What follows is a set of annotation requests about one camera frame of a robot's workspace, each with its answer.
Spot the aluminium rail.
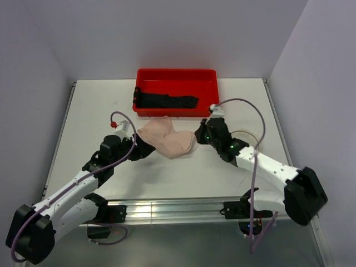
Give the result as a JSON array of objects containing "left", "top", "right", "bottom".
[{"left": 30, "top": 196, "right": 318, "bottom": 226}]

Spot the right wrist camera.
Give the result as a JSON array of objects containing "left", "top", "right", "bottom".
[{"left": 209, "top": 104, "right": 225, "bottom": 118}]

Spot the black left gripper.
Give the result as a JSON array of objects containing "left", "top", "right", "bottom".
[{"left": 111, "top": 133, "right": 155, "bottom": 167}]

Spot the pale pink bra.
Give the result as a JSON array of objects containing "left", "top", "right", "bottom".
[{"left": 137, "top": 116, "right": 199, "bottom": 159}]

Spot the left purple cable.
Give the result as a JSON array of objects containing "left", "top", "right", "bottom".
[{"left": 9, "top": 111, "right": 137, "bottom": 263}]

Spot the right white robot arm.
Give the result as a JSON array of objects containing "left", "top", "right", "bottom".
[{"left": 195, "top": 118, "right": 328, "bottom": 226}]

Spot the white mesh laundry bag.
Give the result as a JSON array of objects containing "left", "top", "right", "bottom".
[{"left": 231, "top": 130, "right": 259, "bottom": 147}]

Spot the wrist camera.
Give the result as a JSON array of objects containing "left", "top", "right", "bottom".
[
  {"left": 209, "top": 104, "right": 225, "bottom": 118},
  {"left": 110, "top": 120, "right": 130, "bottom": 139}
]

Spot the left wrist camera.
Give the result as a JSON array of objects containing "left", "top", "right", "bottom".
[{"left": 110, "top": 120, "right": 130, "bottom": 139}]

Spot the red plastic tray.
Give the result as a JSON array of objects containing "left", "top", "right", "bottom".
[{"left": 132, "top": 68, "right": 220, "bottom": 117}]

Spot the black garment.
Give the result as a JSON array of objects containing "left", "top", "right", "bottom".
[{"left": 133, "top": 87, "right": 199, "bottom": 109}]

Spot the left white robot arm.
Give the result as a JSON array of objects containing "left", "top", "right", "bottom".
[{"left": 6, "top": 135, "right": 155, "bottom": 264}]

